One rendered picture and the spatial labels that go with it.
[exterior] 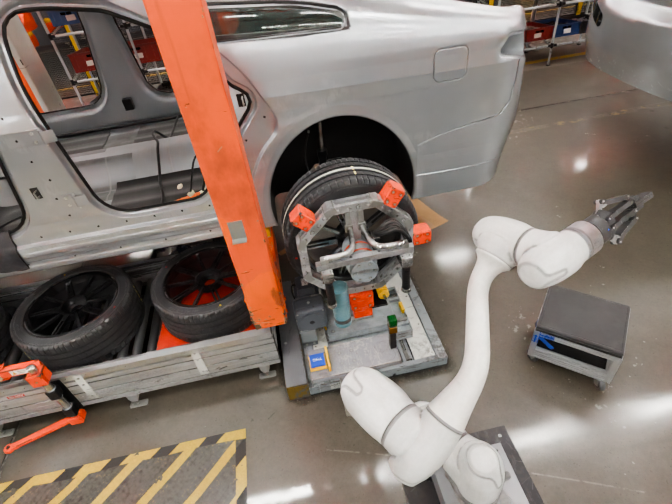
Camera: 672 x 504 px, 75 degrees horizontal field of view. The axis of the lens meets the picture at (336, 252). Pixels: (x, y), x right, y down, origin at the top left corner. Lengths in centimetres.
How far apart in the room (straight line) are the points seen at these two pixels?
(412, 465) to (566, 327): 156
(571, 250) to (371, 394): 59
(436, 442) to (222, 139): 116
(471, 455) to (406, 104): 155
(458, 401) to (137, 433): 203
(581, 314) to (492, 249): 147
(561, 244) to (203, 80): 115
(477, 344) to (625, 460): 158
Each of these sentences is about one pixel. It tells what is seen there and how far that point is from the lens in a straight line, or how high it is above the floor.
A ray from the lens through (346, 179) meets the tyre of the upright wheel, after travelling 193.
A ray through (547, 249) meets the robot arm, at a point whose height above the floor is 148.
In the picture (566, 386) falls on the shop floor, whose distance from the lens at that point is 273.
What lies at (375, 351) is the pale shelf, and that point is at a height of 45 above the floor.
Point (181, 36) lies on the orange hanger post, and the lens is 152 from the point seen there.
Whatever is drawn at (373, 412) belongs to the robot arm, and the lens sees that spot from 116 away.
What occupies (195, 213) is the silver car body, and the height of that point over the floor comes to 92.
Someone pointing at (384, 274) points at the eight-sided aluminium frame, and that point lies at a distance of 220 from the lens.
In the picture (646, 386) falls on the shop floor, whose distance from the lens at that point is 289.
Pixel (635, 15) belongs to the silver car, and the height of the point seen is 124.
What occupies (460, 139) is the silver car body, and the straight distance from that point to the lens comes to 246.
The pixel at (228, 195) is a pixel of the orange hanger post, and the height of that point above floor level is 131.
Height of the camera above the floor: 217
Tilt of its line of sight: 40 degrees down
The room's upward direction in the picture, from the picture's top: 8 degrees counter-clockwise
